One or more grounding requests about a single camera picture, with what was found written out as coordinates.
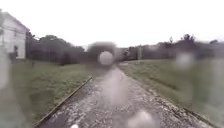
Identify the wooden path edging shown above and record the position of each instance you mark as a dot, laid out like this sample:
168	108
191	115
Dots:
63	101
196	116

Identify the row of trees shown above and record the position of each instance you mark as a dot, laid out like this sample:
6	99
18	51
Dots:
53	50
166	50

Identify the grey gravel path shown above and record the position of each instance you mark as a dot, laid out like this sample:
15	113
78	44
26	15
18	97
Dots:
100	106

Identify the grass field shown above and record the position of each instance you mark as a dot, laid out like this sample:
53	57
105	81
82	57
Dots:
43	83
166	75

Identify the white building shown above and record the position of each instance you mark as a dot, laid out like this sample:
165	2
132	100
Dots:
13	36

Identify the robot's own part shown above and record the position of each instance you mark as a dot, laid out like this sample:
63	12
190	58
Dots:
74	126

